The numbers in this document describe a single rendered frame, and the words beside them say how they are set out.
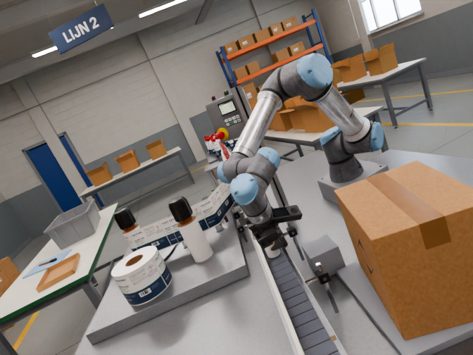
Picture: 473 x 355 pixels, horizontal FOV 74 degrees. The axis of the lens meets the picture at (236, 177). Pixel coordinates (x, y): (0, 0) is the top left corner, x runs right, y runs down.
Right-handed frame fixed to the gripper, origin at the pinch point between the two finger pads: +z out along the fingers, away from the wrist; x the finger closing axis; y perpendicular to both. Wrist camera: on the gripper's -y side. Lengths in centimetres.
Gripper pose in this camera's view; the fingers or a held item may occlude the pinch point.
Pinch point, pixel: (285, 243)
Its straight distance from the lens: 111.2
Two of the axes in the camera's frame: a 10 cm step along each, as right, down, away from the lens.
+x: 3.2, 6.0, -7.3
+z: 3.9, 6.2, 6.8
